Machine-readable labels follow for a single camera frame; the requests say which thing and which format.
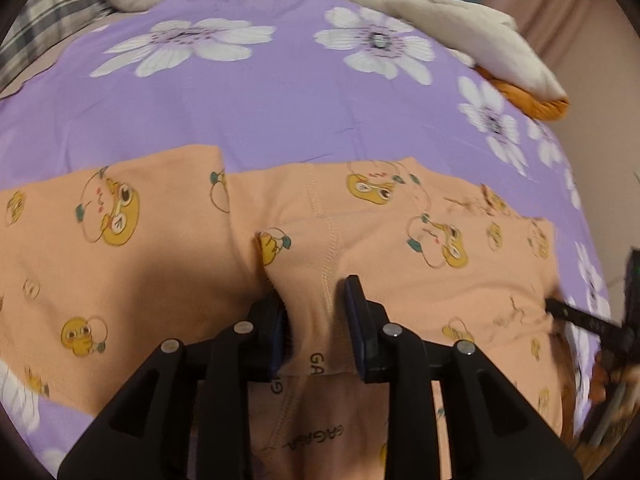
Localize pink curtain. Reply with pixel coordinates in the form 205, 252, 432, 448
480, 0, 621, 63

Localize white goose plush toy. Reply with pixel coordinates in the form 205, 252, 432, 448
314, 0, 571, 122

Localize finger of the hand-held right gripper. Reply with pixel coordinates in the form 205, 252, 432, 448
544, 298, 632, 348

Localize orange duck print pants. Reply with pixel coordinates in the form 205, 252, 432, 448
0, 145, 592, 480

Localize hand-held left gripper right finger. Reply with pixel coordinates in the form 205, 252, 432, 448
343, 275, 584, 480

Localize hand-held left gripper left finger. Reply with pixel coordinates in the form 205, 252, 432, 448
57, 300, 292, 480

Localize purple floral bed sheet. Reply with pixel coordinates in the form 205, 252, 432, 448
0, 0, 617, 480

